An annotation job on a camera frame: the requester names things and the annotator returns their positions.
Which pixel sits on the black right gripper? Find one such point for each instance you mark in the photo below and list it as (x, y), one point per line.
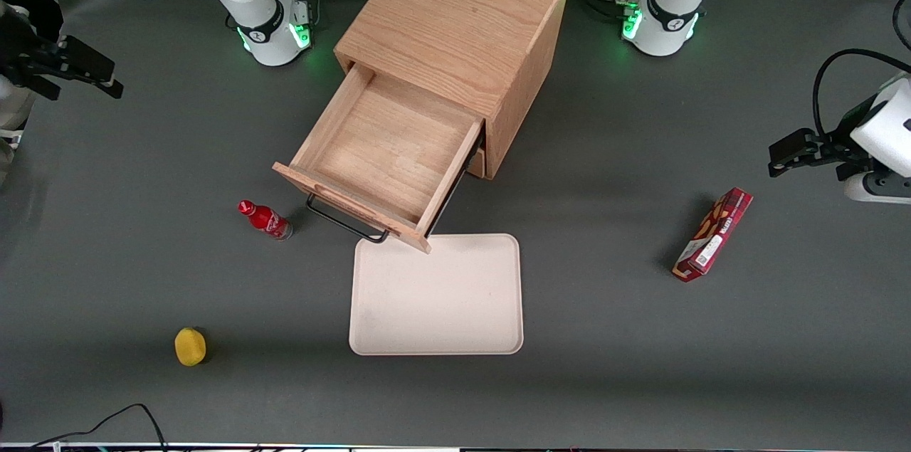
(16, 40)

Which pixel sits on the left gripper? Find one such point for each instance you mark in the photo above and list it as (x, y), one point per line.
(844, 141)

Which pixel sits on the wooden drawer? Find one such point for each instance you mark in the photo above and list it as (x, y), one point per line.
(477, 164)
(384, 146)

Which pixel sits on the closed wooden drawer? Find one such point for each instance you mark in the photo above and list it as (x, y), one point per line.
(477, 164)

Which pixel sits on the oak wooden drawer cabinet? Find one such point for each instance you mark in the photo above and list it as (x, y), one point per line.
(455, 11)

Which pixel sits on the red tartan cookie box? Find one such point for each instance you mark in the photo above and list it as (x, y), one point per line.
(712, 235)

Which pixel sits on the small red soda bottle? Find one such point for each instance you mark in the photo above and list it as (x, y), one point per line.
(265, 219)

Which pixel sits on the yellow lemon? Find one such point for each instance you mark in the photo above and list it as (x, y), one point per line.
(190, 347)

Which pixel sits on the beige rectangular tray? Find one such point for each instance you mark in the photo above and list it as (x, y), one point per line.
(435, 302)

